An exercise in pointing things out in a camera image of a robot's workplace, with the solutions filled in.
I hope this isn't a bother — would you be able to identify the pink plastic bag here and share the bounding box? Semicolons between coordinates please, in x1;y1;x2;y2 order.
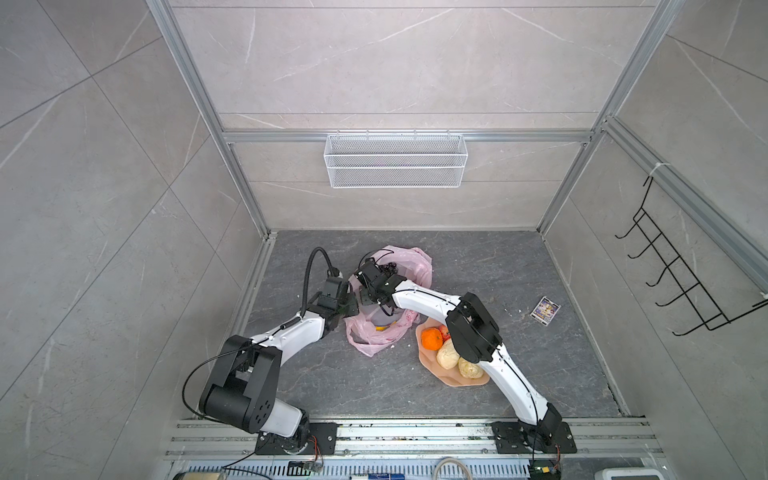
344;245;433;358

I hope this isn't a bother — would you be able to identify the beige fake fruit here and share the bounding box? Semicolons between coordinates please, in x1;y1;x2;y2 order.
457;358;484;380
436;339;461;370

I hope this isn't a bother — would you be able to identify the pink scalloped plate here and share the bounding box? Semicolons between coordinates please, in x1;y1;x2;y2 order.
415;318;490;388

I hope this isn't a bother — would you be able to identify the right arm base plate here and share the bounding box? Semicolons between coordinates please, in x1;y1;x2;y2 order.
490;420;578;454

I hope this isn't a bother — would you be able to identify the red fake strawberry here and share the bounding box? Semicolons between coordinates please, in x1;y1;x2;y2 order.
438;325;451;342

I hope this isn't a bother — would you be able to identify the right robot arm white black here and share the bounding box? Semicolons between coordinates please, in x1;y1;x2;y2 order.
354;258;565;453

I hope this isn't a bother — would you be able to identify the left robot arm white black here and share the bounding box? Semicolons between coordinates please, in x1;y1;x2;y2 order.
181;247;353;454

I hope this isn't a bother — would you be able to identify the orange fake fruit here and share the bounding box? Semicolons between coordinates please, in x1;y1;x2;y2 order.
420;327;444;351

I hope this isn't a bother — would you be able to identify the black wire hook rack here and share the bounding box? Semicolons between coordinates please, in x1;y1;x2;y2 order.
614;175;767;337

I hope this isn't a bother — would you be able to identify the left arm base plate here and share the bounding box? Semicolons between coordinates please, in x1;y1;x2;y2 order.
255;422;339;456

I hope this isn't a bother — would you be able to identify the small printed card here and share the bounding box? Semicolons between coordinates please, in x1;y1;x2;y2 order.
530;296;561;326

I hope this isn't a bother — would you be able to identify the white wire mesh basket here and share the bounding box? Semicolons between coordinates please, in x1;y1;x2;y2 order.
323;133;469;189

